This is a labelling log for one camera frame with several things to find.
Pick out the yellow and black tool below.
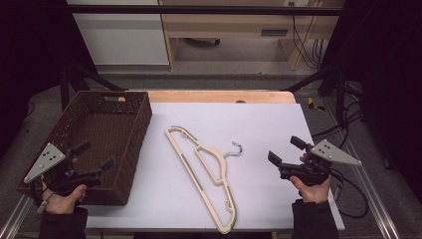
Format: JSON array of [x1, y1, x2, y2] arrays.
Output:
[[307, 97, 326, 113]]

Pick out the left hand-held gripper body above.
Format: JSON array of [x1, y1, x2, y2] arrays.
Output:
[[23, 142, 104, 197]]

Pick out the black frame leg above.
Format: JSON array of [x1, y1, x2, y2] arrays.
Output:
[[284, 62, 348, 124], [59, 62, 127, 112]]

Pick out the person's right hand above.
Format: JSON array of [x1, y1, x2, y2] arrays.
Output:
[[289, 153, 333, 204]]

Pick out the white cabinet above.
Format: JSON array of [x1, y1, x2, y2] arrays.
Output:
[[66, 0, 170, 66]]

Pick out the person's left hand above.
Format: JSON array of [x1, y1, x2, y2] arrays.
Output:
[[41, 157, 89, 215]]

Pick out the aluminium rail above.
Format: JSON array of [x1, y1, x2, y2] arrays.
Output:
[[0, 194, 35, 239], [322, 99, 403, 239]]

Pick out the black hanging cables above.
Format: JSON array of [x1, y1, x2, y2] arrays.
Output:
[[288, 1, 324, 70]]

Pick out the black floor cables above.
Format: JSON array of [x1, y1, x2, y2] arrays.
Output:
[[311, 83, 366, 141]]

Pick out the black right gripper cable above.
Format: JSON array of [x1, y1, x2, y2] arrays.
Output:
[[329, 168, 370, 219]]

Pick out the black curtain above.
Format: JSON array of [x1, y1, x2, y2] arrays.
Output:
[[0, 0, 98, 162], [317, 0, 422, 202]]

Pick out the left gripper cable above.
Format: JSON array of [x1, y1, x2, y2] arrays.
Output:
[[31, 181, 56, 214]]

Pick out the wooden table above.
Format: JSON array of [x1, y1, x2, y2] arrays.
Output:
[[125, 90, 298, 105]]

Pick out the white foam board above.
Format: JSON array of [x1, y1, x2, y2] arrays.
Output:
[[79, 102, 346, 232]]

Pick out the brown wicker basket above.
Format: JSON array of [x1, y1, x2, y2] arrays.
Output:
[[16, 90, 153, 207]]

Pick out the light wooden desk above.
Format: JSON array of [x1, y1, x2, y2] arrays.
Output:
[[158, 0, 346, 72]]

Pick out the black horizontal frame bar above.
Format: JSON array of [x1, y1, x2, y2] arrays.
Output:
[[43, 4, 344, 16]]

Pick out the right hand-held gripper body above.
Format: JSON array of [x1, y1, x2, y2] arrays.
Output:
[[278, 138, 363, 186]]

